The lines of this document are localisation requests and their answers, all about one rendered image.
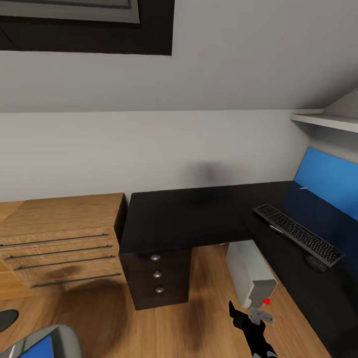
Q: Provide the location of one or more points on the keyboard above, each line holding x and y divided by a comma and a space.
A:
318, 247

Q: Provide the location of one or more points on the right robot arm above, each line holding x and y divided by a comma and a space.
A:
254, 328

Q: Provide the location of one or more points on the folder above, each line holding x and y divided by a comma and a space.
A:
44, 349

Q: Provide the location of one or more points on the mouse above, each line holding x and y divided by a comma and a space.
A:
315, 263

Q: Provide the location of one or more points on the cabinet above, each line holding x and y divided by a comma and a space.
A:
158, 279
60, 245

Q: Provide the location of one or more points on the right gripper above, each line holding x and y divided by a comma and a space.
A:
242, 321

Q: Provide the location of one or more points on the swivel chair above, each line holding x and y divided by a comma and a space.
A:
66, 340

